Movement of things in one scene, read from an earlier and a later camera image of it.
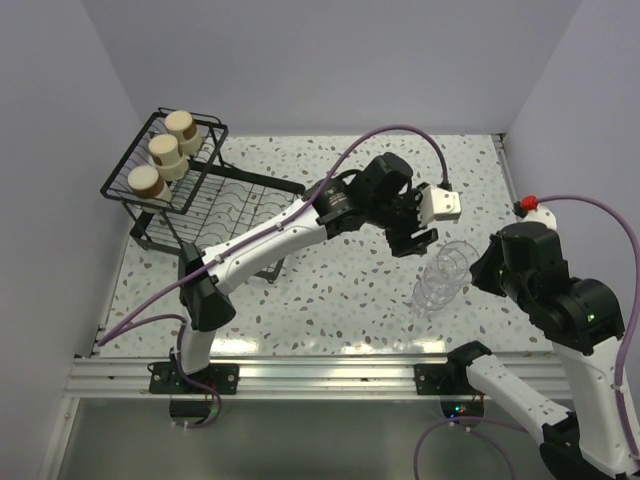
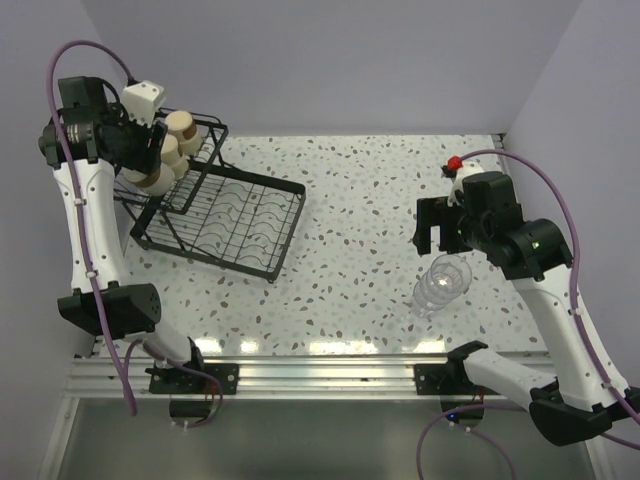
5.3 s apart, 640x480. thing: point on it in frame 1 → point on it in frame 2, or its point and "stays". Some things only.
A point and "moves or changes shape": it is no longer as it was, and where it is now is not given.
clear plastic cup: [455, 259] stays
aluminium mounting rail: [282, 377] stays
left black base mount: [166, 379] stays
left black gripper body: [400, 219] → [137, 149]
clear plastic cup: [445, 278] → [441, 288]
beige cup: [145, 180] moves or changes shape
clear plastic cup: [429, 299] stays
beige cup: [181, 125] stays
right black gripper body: [492, 274] → [435, 211]
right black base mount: [443, 379] stays
